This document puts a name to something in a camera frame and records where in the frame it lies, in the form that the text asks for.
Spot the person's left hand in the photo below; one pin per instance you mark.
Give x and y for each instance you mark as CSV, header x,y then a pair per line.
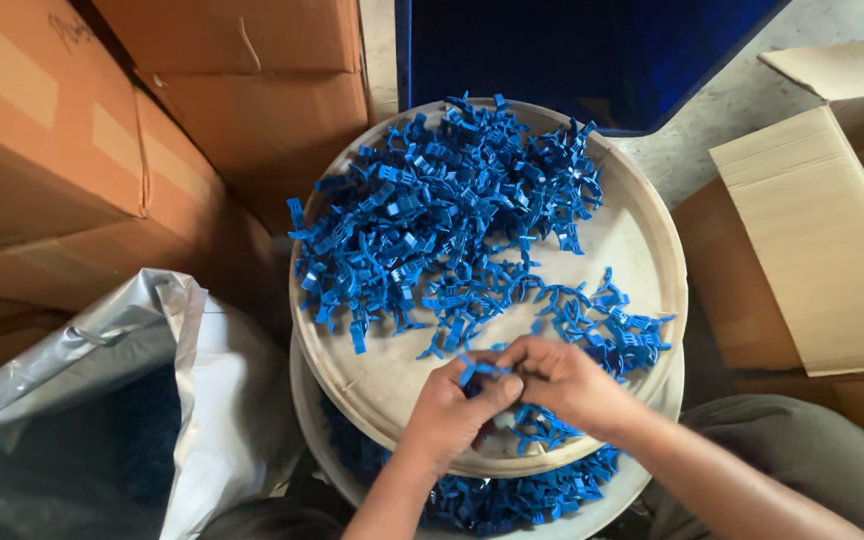
x,y
443,416

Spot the person's right hand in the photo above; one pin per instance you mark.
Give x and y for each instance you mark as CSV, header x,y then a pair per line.
x,y
578,386

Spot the person's right fingers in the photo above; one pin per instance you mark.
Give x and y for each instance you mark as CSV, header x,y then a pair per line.
x,y
526,358

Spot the single blue plastic clip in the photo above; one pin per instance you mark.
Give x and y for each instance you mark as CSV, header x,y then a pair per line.
x,y
481,370

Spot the heap of clips inside bucket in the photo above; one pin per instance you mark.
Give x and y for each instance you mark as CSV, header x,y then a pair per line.
x,y
507,499

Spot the round white tray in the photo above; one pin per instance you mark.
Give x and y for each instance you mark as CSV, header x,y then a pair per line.
x,y
616,240

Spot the pile of blue clips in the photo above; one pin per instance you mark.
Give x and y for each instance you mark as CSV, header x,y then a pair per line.
x,y
439,217

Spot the white plastic bucket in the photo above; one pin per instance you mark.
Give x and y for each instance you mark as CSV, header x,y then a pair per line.
x,y
312,435

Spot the person's grey trouser leg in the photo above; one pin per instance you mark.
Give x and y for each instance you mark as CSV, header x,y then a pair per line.
x,y
792,450

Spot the person's dark trouser leg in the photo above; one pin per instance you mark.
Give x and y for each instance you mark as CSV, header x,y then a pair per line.
x,y
274,521

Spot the silver plastic bag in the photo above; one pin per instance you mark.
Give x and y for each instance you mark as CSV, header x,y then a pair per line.
x,y
229,405

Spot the blue plastic bin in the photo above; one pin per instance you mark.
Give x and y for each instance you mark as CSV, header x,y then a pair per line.
x,y
552,52

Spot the open cardboard box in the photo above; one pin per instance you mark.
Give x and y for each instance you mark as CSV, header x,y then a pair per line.
x,y
814,240

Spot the closed brown cardboard box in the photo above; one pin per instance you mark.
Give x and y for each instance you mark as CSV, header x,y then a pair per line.
x,y
267,127
237,30

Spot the large taped cardboard box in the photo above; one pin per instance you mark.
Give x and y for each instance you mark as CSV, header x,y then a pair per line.
x,y
49,150

